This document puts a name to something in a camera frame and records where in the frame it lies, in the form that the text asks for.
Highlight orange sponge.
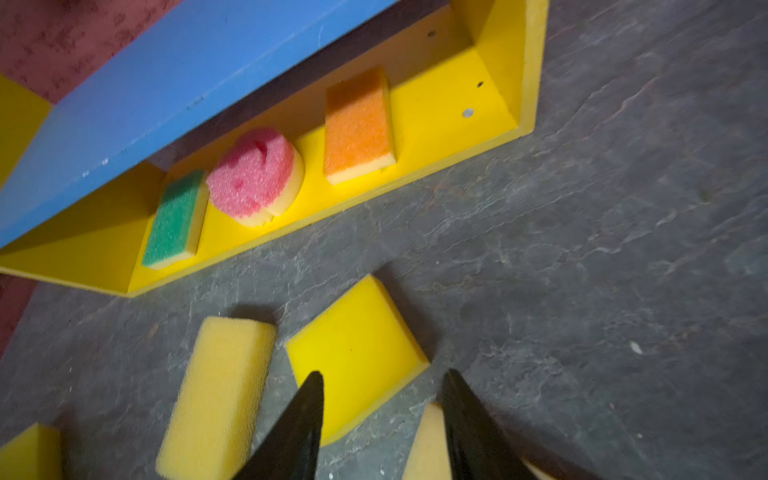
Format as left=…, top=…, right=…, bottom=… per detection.
left=323, top=66, right=396, bottom=185

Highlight tan yellow sponge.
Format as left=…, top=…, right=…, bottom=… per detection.
left=403, top=403, right=551, bottom=479

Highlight bright yellow sponge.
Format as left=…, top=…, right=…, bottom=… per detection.
left=1, top=423, right=63, bottom=480
left=285, top=275, right=430, bottom=447

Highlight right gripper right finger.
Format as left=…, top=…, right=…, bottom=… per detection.
left=442, top=368, right=536, bottom=480

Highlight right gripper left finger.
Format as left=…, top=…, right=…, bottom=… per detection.
left=232, top=371, right=324, bottom=480

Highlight smiley face sponge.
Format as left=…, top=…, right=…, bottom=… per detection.
left=206, top=127, right=305, bottom=228

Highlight green yellow sponge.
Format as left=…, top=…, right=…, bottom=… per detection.
left=142, top=170, right=209, bottom=270

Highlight yellow shelf pink blue boards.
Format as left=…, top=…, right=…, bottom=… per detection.
left=1, top=1, right=549, bottom=297

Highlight dark yellow sponge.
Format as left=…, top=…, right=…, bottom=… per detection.
left=156, top=317, right=277, bottom=479

